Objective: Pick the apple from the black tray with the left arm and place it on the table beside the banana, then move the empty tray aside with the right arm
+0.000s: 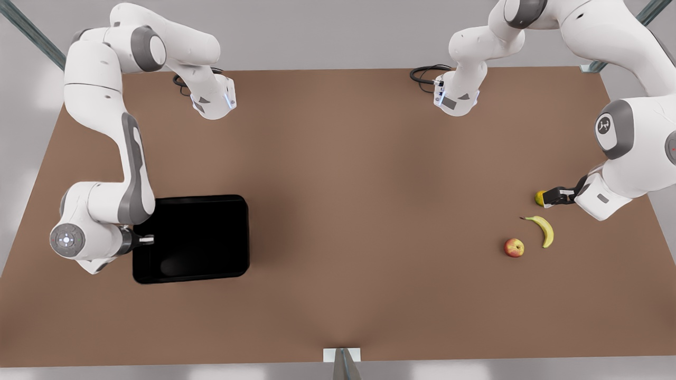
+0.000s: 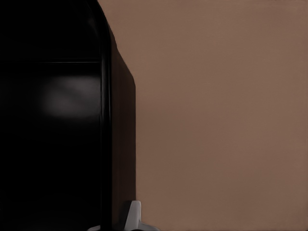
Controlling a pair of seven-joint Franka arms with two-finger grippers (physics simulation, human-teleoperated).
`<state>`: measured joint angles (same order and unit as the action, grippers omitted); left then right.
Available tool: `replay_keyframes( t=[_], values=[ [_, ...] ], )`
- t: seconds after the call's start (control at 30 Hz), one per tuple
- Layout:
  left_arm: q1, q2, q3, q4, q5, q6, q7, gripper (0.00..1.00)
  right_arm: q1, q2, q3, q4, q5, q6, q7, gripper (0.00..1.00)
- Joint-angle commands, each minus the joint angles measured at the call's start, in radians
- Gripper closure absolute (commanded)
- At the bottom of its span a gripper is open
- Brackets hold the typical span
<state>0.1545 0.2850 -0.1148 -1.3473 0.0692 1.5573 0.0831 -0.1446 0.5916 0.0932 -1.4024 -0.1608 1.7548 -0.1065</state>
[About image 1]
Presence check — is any black rectangular tray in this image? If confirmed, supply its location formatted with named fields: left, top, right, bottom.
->
left=132, top=194, right=250, bottom=285

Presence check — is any yellow banana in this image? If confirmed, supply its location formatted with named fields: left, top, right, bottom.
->
left=520, top=215, right=555, bottom=249

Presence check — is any black cable loop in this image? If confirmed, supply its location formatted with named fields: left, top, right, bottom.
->
left=172, top=66, right=225, bottom=98
left=409, top=64, right=455, bottom=95

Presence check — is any silver frame post with foot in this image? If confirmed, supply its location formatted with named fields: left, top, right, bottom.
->
left=323, top=347, right=362, bottom=380

